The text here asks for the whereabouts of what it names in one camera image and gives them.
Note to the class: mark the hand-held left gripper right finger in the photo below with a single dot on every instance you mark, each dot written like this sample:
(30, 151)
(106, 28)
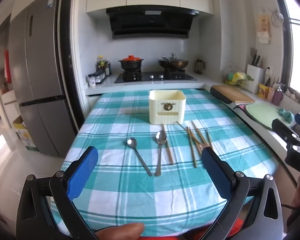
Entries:
(215, 172)

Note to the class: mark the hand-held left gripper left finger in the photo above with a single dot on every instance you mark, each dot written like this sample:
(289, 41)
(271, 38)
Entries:
(82, 172)

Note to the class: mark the bunch of wooden chopsticks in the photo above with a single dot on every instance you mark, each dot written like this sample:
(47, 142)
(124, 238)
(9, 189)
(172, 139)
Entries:
(192, 148)

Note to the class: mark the long wooden chopstick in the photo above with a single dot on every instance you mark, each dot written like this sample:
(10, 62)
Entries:
(167, 148)
(171, 158)
(208, 138)

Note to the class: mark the cream ribbed utensil holder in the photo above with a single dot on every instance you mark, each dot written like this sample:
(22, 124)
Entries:
(165, 117)

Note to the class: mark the person's left hand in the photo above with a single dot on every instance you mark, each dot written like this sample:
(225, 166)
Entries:
(120, 231)

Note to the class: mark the teal cloth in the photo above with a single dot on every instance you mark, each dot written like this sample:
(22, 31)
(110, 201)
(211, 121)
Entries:
(286, 116)

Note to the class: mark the pale green cutting board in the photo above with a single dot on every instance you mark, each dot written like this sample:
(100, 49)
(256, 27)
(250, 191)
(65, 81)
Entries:
(261, 113)

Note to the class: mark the white ceramic figurine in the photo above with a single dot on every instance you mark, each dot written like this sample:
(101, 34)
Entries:
(290, 94)

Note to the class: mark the purple soap dispenser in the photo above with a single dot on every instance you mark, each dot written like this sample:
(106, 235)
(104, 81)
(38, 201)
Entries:
(277, 97)

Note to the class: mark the pink bottle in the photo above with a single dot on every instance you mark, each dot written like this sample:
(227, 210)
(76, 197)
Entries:
(270, 94)

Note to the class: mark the yellow printed cup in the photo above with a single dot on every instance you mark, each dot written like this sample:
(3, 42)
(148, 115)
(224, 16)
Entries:
(263, 91)

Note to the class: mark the pink mat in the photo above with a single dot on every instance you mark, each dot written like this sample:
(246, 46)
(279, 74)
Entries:
(242, 108)

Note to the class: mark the teal checked tablecloth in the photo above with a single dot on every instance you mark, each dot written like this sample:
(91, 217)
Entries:
(130, 192)

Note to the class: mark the white knife block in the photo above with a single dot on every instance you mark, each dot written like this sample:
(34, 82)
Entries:
(255, 78)

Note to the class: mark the wooden cutting board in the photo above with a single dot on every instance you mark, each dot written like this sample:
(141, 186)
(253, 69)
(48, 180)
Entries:
(236, 93)

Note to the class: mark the cardboard box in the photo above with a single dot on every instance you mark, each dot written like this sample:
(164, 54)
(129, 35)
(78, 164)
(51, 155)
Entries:
(23, 132)

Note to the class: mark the grey spatula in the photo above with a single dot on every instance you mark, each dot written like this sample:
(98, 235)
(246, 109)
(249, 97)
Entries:
(252, 51)

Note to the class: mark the white jar black lid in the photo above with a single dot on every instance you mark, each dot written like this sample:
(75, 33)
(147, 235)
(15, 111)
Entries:
(91, 80)

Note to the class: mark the glass french press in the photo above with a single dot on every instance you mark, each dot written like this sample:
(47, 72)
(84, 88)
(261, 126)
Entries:
(200, 67)

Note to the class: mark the dark sauce bottle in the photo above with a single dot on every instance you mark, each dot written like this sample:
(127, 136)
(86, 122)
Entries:
(107, 68)

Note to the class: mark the grey steel refrigerator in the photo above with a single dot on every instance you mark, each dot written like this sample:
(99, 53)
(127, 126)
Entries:
(40, 67)

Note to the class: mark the black gas stove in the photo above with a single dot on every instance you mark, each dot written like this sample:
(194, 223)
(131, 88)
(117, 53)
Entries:
(152, 76)

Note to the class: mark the wok with glass lid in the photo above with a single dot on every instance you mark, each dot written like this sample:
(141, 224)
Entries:
(173, 63)

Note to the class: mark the black clay pot red lid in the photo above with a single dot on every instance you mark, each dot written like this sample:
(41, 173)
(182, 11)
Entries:
(131, 65)

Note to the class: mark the black range hood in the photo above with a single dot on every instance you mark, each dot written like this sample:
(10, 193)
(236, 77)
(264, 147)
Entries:
(150, 25)

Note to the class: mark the wall hanging paper bag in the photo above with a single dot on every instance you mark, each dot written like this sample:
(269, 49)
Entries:
(263, 27)

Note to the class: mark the black door frame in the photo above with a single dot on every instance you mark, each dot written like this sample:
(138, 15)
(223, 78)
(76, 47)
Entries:
(66, 42)

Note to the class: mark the red wall hanging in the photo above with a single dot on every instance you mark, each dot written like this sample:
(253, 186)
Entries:
(7, 65)

